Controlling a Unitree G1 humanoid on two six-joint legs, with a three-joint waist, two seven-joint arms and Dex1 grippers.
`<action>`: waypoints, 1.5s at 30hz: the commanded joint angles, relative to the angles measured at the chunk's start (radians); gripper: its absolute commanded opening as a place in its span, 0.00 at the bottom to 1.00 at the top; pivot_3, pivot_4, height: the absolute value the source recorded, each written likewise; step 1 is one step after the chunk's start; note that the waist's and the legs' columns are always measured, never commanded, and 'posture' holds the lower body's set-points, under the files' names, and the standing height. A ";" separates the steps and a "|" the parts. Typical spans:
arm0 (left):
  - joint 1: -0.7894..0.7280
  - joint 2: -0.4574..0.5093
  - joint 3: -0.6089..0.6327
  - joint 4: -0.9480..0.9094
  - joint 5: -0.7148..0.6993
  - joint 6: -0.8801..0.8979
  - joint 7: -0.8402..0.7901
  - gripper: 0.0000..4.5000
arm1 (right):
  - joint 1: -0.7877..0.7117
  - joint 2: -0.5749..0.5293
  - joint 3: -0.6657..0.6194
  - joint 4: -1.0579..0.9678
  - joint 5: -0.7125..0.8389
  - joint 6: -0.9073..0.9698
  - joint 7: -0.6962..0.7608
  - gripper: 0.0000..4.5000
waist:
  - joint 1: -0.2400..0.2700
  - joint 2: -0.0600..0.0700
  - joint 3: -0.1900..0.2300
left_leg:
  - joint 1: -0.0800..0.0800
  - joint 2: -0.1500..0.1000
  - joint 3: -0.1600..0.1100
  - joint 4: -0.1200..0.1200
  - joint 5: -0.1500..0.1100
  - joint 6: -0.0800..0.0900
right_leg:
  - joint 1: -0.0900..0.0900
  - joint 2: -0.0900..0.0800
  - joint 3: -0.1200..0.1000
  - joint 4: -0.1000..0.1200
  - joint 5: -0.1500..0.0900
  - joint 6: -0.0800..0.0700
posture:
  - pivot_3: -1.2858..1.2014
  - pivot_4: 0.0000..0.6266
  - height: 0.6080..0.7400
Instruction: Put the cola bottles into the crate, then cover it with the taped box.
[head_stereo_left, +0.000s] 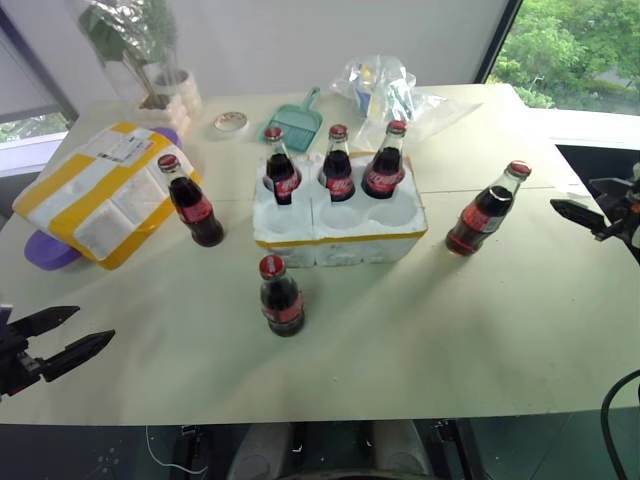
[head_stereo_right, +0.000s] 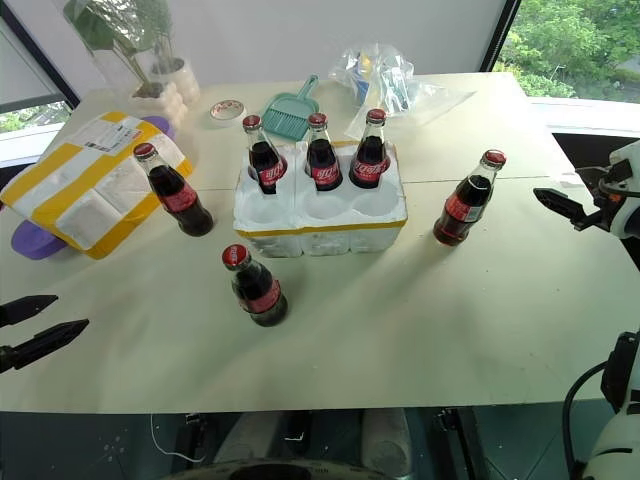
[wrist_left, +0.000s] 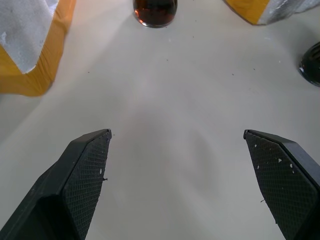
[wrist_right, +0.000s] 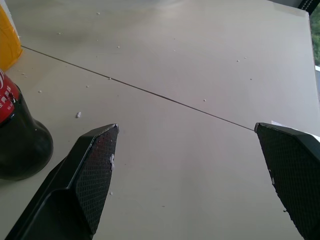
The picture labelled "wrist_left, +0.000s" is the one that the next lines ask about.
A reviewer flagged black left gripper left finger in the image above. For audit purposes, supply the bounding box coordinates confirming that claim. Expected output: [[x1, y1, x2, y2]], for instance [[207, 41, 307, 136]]
[[0, 128, 112, 240]]

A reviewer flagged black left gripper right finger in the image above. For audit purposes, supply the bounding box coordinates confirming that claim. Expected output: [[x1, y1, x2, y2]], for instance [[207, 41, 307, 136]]
[[243, 129, 320, 240]]

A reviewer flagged glass bottle with dark liquid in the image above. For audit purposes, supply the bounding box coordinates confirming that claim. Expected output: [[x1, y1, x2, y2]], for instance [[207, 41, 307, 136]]
[[132, 0, 178, 29]]

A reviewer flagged black round object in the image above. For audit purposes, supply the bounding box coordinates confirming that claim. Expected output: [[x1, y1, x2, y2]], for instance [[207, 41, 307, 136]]
[[298, 41, 320, 88]]

